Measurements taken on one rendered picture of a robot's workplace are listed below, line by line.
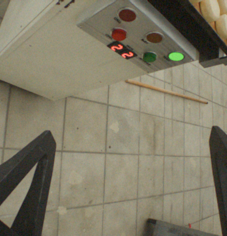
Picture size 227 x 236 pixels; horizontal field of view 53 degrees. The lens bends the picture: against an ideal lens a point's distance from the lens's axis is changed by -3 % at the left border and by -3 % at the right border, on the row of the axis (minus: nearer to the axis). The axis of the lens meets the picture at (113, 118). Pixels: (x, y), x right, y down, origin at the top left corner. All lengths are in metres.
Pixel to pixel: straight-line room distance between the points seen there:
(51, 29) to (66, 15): 0.08
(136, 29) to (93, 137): 0.96
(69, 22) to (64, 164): 0.85
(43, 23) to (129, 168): 1.18
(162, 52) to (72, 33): 0.22
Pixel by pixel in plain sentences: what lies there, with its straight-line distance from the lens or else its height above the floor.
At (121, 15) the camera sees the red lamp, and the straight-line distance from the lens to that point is 0.45.
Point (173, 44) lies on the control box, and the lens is 0.52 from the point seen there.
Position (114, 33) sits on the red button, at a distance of 0.49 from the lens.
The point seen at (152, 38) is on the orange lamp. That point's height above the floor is 0.81.
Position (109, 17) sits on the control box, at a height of 0.78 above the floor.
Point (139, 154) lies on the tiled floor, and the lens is 1.65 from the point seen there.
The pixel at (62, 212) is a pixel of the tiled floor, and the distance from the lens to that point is 1.30.
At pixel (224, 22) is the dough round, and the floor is 0.92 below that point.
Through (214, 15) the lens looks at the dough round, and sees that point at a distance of 0.49.
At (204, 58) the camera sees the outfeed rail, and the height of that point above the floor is 0.85.
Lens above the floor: 1.08
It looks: 47 degrees down
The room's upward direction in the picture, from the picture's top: 83 degrees clockwise
